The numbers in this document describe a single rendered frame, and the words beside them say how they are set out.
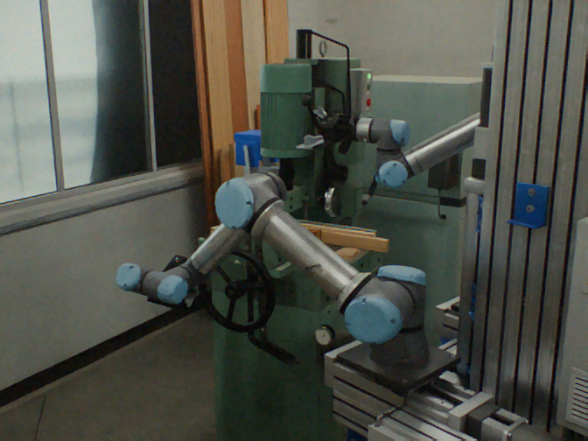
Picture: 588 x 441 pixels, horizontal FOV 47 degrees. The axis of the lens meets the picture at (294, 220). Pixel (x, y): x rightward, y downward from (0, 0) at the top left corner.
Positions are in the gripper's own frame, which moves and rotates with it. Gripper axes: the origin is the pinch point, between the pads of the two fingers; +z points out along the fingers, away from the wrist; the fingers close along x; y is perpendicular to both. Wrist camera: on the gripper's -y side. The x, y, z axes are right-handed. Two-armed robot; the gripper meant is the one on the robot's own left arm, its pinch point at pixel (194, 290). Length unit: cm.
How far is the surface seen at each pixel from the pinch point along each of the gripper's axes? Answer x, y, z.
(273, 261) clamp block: 20.2, -16.3, 7.7
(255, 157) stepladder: -42, -69, 76
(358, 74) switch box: 21, -92, 26
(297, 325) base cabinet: 25.0, 0.7, 28.1
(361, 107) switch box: 23, -82, 32
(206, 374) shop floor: -52, 35, 110
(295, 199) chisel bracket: 12.7, -41.0, 23.8
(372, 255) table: 43, -29, 31
